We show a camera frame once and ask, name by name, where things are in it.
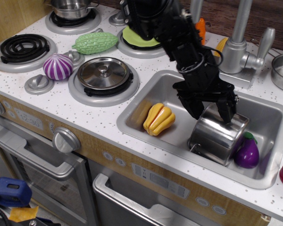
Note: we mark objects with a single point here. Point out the silver stove knob front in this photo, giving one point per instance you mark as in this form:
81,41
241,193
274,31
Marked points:
38,85

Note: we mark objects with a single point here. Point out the yellow toy squash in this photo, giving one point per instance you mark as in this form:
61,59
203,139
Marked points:
159,118

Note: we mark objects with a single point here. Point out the green toy bitter gourd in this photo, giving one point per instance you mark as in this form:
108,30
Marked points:
94,42

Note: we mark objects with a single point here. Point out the blue clamp tool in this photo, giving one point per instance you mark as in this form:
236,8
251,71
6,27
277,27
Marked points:
14,192

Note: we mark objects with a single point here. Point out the dishwasher door with handle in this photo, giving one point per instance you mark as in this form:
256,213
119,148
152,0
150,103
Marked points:
138,206

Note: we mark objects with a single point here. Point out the silver stove knob back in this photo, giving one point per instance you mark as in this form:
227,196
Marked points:
117,19

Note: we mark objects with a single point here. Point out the silver sink basin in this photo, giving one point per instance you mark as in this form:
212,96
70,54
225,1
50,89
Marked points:
266,125

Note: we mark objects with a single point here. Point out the silver oven dial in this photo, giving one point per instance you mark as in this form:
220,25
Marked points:
65,141

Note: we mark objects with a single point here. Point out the steel pot lid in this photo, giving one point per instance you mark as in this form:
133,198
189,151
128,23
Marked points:
103,73

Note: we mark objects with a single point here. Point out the oven door with handle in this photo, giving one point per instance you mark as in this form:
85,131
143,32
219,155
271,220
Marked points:
59,181

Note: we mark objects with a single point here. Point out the silver stove knob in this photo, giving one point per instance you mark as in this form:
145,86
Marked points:
117,19
38,85
77,58

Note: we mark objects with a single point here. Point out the steel pot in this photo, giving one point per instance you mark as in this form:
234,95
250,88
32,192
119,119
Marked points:
72,9
214,139

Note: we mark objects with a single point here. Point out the silver toy faucet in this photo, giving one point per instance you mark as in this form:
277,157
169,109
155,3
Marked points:
239,66

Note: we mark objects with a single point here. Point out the black coil burner left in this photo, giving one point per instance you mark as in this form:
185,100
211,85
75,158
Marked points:
23,48

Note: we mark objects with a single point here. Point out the purple striped toy onion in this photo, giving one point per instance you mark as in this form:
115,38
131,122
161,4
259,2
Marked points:
58,67

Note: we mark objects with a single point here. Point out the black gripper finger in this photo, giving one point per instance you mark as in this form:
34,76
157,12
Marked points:
194,108
226,108

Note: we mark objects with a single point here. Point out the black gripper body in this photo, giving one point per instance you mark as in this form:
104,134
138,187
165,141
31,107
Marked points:
202,84

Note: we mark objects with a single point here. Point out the purple toy eggplant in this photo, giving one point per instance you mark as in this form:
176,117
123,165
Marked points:
247,155

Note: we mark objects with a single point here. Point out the orange toy carrot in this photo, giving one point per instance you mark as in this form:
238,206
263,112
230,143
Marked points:
200,26

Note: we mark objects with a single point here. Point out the silver stove knob middle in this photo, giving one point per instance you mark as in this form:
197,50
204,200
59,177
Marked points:
77,58

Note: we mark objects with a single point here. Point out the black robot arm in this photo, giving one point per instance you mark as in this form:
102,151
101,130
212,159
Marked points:
171,25

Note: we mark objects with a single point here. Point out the green plastic plate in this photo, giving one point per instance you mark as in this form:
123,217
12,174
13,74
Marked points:
134,39

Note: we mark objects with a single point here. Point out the yellow toy corn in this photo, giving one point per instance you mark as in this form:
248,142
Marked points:
220,47

